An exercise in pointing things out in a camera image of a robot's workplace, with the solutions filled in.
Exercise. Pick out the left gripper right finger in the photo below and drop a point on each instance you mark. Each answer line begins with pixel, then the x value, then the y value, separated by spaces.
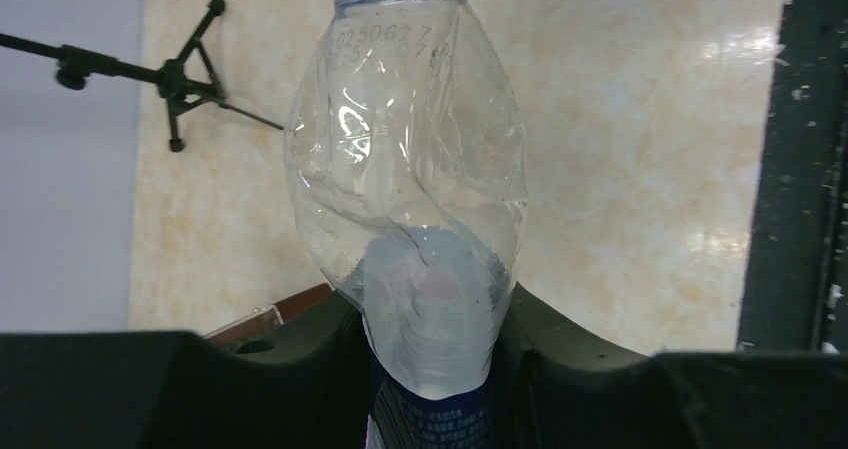
pixel 558 385

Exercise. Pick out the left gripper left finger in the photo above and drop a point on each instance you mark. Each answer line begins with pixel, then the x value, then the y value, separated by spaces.
pixel 308 389

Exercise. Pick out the clear Pepsi plastic bottle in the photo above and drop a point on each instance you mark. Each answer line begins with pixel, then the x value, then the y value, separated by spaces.
pixel 405 162

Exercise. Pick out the brown wooden metronome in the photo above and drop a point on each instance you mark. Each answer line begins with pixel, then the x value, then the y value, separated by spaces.
pixel 264 319

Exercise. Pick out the black tripod stand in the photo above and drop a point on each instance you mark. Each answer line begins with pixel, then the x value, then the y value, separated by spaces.
pixel 181 93

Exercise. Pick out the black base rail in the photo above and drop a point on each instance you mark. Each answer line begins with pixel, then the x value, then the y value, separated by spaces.
pixel 795 287

